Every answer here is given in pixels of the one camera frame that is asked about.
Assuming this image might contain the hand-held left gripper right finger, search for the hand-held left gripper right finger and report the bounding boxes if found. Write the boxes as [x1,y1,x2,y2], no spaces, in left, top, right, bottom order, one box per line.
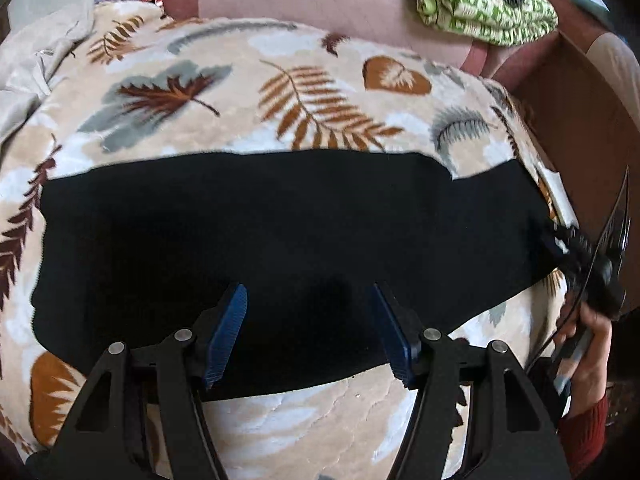
[367,282,573,480]

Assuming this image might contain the teal object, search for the teal object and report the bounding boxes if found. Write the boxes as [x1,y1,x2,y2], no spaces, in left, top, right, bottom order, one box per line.
[570,0,609,17]

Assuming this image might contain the leaf print blanket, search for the leaf print blanket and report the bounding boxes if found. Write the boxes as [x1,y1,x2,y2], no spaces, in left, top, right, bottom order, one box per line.
[0,0,581,480]

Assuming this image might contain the brown cardboard box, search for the brown cardboard box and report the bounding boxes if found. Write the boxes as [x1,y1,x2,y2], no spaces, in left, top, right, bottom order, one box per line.
[509,27,640,271]

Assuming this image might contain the black pants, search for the black pants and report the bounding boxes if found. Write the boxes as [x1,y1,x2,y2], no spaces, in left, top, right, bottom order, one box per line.
[30,149,571,403]

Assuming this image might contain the white label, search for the white label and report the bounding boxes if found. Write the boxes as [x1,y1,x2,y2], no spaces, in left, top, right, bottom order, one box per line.
[539,166,567,197]

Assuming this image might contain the person's right forearm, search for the person's right forearm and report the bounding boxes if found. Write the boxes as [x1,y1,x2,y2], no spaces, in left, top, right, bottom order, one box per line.
[555,394,612,479]

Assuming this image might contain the beige garment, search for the beige garment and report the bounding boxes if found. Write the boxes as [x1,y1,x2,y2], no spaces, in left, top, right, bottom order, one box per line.
[0,2,97,146]

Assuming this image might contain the person's right hand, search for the person's right hand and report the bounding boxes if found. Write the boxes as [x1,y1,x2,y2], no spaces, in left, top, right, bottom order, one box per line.
[552,300,615,411]

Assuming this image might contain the green printed cloth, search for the green printed cloth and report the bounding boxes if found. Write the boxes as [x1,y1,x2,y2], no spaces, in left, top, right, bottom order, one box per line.
[416,0,559,47]

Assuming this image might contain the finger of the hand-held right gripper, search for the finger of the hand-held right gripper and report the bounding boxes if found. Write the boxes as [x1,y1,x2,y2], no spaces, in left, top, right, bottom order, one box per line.
[542,221,597,282]

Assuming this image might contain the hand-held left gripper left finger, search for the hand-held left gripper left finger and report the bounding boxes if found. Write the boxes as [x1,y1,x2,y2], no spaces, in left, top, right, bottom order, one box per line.
[37,282,249,480]

